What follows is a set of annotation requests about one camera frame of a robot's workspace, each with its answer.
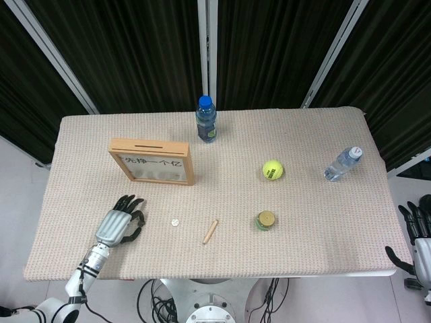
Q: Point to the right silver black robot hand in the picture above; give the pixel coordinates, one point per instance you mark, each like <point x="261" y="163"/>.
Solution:
<point x="422" y="249"/>

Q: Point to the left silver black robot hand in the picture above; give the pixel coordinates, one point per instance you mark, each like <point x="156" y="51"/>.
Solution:
<point x="112" y="225"/>

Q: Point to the silver coin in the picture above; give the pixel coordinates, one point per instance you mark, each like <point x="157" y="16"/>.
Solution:
<point x="174" y="222"/>

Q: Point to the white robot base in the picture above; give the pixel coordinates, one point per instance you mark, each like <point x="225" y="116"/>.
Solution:
<point x="208" y="296"/>

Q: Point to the short wooden pencil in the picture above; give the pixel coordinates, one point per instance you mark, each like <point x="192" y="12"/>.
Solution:
<point x="210" y="231"/>

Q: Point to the clear water bottle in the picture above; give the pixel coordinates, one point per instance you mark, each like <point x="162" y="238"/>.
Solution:
<point x="341" y="165"/>

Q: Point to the beige woven tablecloth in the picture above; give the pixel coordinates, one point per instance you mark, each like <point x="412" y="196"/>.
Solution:
<point x="235" y="202"/>

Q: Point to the blue drink bottle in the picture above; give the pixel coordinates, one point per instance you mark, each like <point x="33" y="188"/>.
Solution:
<point x="206" y="117"/>

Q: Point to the gold green upturned cup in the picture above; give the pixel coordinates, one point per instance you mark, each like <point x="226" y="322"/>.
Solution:
<point x="265" y="220"/>

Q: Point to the black pleated curtain panel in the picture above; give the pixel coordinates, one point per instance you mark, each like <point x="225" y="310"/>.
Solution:
<point x="134" y="50"/>
<point x="20" y="84"/>
<point x="269" y="50"/>
<point x="397" y="84"/>

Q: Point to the yellow tennis ball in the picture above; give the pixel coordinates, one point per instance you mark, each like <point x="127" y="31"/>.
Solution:
<point x="272" y="170"/>

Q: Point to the white table frame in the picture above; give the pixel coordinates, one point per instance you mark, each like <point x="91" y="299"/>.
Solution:
<point x="377" y="274"/>

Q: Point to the wooden framed coin bank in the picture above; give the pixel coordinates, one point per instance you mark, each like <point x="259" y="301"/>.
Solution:
<point x="151" y="148"/>

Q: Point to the white partition frame post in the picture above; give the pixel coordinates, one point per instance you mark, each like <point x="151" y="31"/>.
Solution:
<point x="336" y="50"/>
<point x="51" y="50"/>
<point x="206" y="50"/>

